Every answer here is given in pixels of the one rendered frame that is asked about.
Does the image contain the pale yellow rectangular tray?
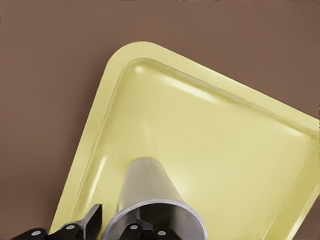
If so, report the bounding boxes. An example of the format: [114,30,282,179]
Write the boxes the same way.
[48,41,320,240]

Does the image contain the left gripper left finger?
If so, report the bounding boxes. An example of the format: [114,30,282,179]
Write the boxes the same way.
[9,203,104,240]

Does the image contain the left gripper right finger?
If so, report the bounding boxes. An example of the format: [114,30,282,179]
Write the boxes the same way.
[116,212,181,240]

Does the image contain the white IKEA cup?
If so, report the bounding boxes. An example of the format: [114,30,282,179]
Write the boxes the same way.
[102,156,209,240]

